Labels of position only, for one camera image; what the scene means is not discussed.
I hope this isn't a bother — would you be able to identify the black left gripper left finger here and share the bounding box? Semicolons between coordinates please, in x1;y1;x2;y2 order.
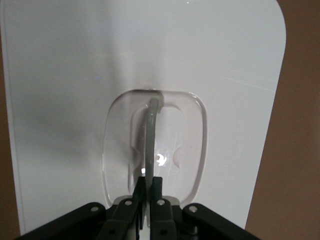
14;176;148;240

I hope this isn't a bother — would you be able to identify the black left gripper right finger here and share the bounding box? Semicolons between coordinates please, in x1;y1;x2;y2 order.
149;176;262;240

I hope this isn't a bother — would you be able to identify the grey translucent lid handle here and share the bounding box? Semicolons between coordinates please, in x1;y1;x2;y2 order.
143;93;165;182

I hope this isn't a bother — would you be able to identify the white plastic box lid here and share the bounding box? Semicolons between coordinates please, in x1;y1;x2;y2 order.
0;0;287;238

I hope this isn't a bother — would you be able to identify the brown table cover mat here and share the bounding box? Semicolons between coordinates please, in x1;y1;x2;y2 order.
0;0;320;240

